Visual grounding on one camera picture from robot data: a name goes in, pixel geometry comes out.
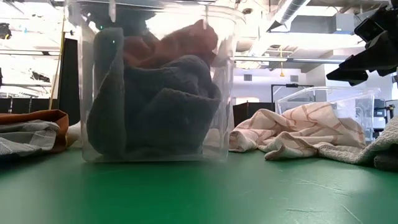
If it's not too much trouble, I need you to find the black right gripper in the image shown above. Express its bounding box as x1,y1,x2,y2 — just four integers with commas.
326,4,398,87

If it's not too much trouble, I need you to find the small clear plastic bin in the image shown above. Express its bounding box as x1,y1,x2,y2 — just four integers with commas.
275,86,381,144

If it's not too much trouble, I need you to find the beige waffle towel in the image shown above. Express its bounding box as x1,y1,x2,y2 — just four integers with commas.
317,116,398,172

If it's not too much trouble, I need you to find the white pink checked towel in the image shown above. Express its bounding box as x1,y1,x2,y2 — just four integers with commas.
228,101,367,161

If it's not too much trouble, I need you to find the large clear plastic bin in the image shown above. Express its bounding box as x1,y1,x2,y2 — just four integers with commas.
65,0,246,163

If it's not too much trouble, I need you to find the dark grey towel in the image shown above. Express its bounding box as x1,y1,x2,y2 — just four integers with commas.
86,27,222,158

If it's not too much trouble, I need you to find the grey checked towel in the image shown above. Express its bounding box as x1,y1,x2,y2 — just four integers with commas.
0,119,60,157

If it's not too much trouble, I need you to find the dark cabinet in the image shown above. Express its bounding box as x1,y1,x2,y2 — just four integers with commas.
233,101,277,128

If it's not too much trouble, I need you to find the black partition panel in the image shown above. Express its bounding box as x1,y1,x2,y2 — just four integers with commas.
58,37,81,127

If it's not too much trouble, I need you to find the yellow pole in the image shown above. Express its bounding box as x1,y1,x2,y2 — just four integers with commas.
49,14,67,110

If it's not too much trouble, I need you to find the black ceiling device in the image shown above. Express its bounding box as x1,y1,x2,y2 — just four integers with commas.
0,22,12,40

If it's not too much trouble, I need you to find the grey ceiling duct box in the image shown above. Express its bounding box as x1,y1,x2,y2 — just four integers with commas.
289,14,356,34

